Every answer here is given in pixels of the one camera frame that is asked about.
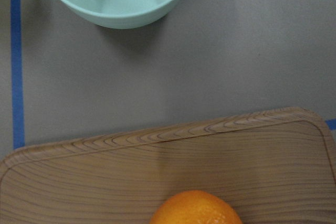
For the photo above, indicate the orange fruit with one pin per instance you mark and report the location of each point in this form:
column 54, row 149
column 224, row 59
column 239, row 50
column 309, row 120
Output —
column 195, row 206

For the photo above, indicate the wooden cutting board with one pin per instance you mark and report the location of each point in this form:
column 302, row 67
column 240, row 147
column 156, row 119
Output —
column 275, row 166

